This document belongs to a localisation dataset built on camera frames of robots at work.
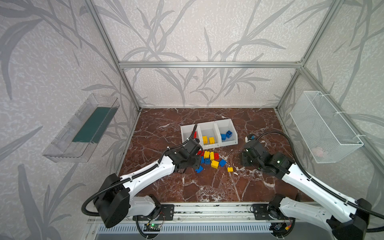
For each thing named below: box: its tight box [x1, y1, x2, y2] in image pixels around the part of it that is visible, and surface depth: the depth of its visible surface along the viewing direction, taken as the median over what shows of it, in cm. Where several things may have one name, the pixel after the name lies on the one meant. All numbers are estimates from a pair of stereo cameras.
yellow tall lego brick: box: [210, 151, 215, 161], surface depth 93 cm
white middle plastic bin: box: [197, 121, 222, 150], surface depth 101 cm
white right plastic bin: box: [214, 118, 238, 147], surface depth 103 cm
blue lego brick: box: [219, 159, 227, 168], surface depth 92 cm
